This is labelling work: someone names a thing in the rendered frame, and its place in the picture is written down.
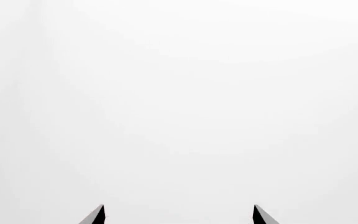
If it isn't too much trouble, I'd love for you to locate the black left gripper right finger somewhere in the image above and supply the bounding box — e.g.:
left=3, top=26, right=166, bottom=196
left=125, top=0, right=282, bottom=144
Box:
left=252, top=203, right=281, bottom=224

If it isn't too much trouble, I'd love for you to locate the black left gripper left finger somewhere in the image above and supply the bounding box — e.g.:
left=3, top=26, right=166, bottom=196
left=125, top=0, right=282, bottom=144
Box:
left=78, top=203, right=106, bottom=224

